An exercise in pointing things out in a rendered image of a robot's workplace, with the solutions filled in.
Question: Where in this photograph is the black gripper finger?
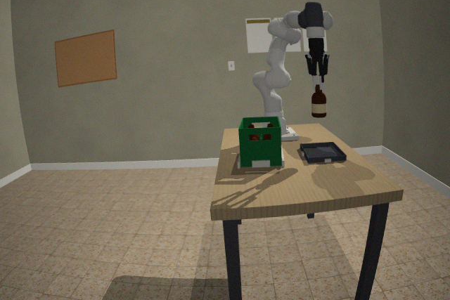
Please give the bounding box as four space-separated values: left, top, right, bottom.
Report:
305 53 317 89
316 52 330 90

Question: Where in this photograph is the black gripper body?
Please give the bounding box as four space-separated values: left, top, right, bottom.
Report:
308 38 325 60

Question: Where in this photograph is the green plastic bottle crate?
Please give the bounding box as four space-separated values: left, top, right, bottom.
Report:
238 117 282 167

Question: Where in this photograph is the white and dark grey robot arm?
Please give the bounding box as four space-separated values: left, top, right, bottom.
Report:
252 2 333 135

